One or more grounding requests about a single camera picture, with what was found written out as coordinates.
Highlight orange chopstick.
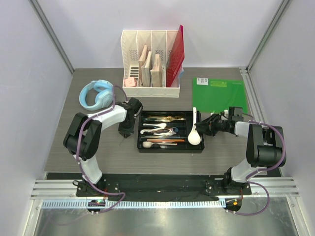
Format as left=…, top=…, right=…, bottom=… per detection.
left=146, top=139, right=186, bottom=143

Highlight mesh zipper pouch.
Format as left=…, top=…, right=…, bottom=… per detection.
left=178, top=68, right=184, bottom=78

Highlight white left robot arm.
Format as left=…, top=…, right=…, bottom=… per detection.
left=63, top=97, right=143, bottom=196

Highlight wooden board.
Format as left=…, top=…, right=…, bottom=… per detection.
left=150, top=54, right=162, bottom=88
left=138, top=45, right=152, bottom=87

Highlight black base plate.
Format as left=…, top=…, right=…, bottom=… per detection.
left=77, top=174, right=252, bottom=201

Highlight wooden board right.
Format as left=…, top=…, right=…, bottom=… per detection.
left=150, top=54, right=162, bottom=88

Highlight white thin plastic spoon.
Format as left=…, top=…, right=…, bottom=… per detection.
left=142, top=123, right=167, bottom=128

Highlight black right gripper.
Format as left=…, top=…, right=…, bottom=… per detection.
left=195, top=114, right=231, bottom=137

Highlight magenta plastic folder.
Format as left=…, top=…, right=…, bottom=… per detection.
left=166, top=25, right=185, bottom=88

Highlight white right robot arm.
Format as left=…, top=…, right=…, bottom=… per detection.
left=194, top=107, right=286, bottom=194

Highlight white chopstick in tray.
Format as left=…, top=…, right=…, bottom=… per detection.
left=153, top=142, right=177, bottom=146

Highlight blue plastic spoon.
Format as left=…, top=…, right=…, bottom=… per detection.
left=163, top=127, right=179, bottom=133

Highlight wooden board left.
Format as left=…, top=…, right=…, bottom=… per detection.
left=138, top=45, right=152, bottom=87

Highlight small white ceramic spoon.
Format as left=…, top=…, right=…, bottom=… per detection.
left=142, top=141, right=159, bottom=148

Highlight white file organizer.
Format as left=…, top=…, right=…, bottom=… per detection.
left=121, top=26, right=185, bottom=98

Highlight large white ceramic spoon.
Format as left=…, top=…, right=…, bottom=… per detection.
left=188, top=107, right=201, bottom=146

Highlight green cutting mat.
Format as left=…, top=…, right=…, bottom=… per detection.
left=192, top=77, right=248, bottom=113

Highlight white cable duct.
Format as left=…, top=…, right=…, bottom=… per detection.
left=41, top=199, right=226, bottom=209

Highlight light blue headphones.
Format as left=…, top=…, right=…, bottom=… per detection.
left=79, top=80, right=114, bottom=111

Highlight black cutlery tray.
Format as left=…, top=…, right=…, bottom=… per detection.
left=137, top=111, right=205, bottom=153

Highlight pink cube box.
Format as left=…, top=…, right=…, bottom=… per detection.
left=124, top=77, right=137, bottom=88

